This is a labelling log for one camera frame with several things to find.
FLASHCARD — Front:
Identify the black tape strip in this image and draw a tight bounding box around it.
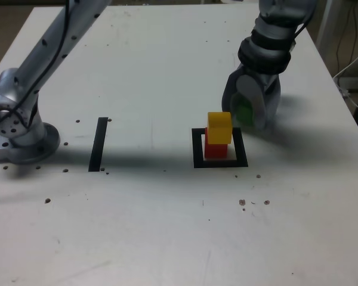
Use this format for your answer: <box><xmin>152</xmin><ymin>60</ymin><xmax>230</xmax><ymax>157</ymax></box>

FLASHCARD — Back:
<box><xmin>88</xmin><ymin>117</ymin><xmax>109</xmax><ymax>173</ymax></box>

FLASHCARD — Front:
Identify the yellow cube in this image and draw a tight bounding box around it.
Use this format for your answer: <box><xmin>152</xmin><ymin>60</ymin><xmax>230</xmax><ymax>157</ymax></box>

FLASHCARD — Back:
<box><xmin>207</xmin><ymin>111</ymin><xmax>233</xmax><ymax>145</ymax></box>

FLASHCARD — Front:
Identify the white frame leg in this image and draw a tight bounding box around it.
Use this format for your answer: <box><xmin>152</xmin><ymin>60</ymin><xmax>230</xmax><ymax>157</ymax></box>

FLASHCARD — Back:
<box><xmin>316</xmin><ymin>0</ymin><xmax>340</xmax><ymax>51</ymax></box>

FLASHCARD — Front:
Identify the green cube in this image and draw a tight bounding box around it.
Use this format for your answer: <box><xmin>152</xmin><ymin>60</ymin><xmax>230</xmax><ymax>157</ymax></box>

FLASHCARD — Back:
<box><xmin>234</xmin><ymin>95</ymin><xmax>256</xmax><ymax>126</ymax></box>

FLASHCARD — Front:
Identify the red cube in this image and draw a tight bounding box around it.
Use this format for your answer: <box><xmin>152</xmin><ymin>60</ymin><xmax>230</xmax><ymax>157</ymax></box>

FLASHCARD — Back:
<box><xmin>204</xmin><ymin>127</ymin><xmax>229</xmax><ymax>159</ymax></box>

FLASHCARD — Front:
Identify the white cable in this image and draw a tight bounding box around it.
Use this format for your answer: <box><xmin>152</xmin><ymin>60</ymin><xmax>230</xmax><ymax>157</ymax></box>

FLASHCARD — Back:
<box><xmin>332</xmin><ymin>43</ymin><xmax>358</xmax><ymax>111</ymax></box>

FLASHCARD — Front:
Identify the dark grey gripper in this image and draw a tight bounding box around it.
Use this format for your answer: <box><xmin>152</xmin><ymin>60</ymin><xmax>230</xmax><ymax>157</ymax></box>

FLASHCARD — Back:
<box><xmin>221</xmin><ymin>63</ymin><xmax>283</xmax><ymax>129</ymax></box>

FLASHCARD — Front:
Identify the black tape square outline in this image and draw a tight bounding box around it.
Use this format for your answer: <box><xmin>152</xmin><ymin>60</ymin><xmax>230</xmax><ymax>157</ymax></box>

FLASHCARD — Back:
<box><xmin>191</xmin><ymin>127</ymin><xmax>249</xmax><ymax>169</ymax></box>

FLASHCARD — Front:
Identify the black hanging cable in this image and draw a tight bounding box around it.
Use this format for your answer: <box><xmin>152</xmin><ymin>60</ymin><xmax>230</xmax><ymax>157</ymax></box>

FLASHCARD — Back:
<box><xmin>335</xmin><ymin>1</ymin><xmax>358</xmax><ymax>77</ymax></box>

